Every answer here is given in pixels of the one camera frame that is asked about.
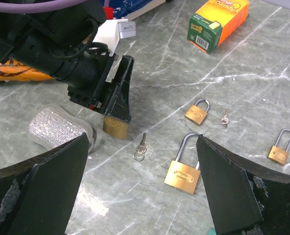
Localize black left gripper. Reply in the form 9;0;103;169
67;52;134;124

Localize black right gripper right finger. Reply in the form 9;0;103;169
196;135;290;235

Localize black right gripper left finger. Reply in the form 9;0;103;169
0;133;89;235

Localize large brass padlock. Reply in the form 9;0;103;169
164;132;201;194
103;116;129;140

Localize silver key with ring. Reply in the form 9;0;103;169
133;133;147;162

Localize small brass padlock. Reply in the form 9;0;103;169
267;128;290;165

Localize small silver key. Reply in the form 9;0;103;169
221;109;230;126

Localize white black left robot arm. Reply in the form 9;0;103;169
0;0;134;124

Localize teal rectangular box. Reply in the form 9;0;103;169
207;228;216;235

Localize orange snack bag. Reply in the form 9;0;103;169
0;59;53;82

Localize orange green box on table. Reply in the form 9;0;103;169
187;0;249;54

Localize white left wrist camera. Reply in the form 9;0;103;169
93;6;136;56

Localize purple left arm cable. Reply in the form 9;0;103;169
0;0;87;14

